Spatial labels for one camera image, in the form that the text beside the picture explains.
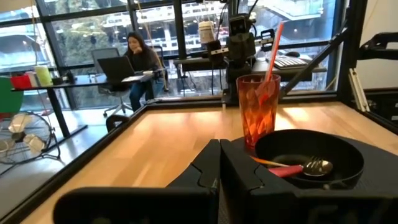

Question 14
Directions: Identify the metal floor fan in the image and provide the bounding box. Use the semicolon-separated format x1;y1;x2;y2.
0;111;62;166

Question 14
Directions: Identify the person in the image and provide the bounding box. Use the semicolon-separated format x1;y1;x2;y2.
124;30;167;112

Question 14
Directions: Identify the black laptop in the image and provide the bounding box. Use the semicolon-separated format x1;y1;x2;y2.
96;55;147;83

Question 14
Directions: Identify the grey office chair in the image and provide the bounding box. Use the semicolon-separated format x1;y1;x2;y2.
91;47;134;118

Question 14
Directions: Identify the orange faceted plastic tumbler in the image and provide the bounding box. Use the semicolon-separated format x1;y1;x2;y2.
235;73;282;151

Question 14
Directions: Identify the spoon with orange handle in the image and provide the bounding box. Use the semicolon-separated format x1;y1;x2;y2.
250;155;334;177

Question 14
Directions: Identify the black aluminium table frame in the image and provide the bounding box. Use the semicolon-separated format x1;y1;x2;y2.
0;0;398;224

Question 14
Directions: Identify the white cylinder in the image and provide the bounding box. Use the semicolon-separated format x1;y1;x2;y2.
198;21;216;44

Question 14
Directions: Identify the black box with white label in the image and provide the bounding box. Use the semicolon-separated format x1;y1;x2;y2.
206;39;230;65

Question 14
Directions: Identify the red drinking straw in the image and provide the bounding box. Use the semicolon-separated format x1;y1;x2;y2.
254;21;284;103

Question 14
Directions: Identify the yellow-green cup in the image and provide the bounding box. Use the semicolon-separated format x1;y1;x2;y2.
34;65;53;87

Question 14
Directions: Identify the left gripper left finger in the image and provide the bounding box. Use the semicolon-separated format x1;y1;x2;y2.
52;139;222;224

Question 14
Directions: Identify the red container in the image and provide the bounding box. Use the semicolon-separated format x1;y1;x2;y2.
10;74;32;90

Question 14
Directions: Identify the white cup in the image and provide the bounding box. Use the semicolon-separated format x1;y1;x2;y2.
26;71;39;88

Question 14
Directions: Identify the black computer keyboard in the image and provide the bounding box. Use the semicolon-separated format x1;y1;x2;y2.
273;55;308;70

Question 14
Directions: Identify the black desk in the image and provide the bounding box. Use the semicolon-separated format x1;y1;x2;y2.
11;67;165;141

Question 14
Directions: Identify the dark grey desk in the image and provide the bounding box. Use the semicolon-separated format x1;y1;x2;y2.
172;55;329;84

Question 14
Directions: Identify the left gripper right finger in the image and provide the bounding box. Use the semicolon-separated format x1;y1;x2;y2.
220;139;398;224

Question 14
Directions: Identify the silver aluminium bar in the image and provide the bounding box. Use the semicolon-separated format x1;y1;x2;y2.
348;67;371;113

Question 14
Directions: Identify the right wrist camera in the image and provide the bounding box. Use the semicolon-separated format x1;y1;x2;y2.
229;14;253;35

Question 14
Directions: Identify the green panel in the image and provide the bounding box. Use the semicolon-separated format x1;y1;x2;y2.
0;77;24;114

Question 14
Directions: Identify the small black bowl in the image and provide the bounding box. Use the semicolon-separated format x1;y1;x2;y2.
254;129;365;190

